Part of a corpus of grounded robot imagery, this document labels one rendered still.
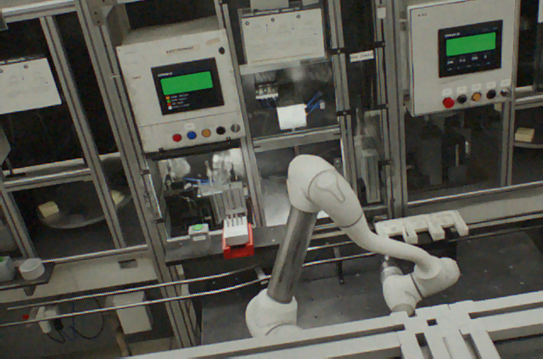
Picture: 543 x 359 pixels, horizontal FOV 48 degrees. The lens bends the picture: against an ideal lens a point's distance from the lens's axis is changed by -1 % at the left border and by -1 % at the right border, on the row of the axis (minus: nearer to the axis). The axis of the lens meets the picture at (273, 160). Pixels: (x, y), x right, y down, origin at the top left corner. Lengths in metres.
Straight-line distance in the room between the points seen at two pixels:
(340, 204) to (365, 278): 0.87
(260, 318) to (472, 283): 0.95
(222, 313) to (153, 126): 0.85
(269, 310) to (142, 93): 0.96
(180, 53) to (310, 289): 1.16
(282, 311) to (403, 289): 0.45
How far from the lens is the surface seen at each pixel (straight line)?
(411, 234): 2.69
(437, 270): 2.34
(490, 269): 2.85
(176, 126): 2.52
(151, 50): 2.41
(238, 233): 2.60
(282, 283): 2.27
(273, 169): 3.13
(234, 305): 2.77
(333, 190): 1.95
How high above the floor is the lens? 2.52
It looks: 29 degrees down
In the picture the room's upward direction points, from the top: 9 degrees counter-clockwise
